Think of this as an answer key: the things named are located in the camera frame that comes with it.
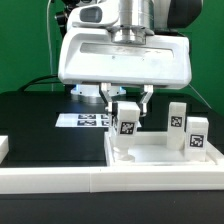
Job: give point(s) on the white sheet with tags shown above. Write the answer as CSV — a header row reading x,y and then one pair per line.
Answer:
x,y
82,120

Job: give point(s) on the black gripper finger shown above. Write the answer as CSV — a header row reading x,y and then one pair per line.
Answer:
x,y
146,95
104,93

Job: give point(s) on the white square table top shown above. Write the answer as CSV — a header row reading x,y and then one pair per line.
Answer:
x,y
150,149

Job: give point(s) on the white left fence bar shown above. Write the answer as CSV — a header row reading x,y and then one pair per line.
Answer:
x,y
4,148

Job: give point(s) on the white front fence bar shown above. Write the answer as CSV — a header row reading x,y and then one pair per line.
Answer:
x,y
110,179

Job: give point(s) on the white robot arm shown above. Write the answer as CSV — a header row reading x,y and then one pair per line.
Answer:
x,y
128,43

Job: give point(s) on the white fence bar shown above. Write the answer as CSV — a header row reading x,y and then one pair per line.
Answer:
x,y
110,179
4,148

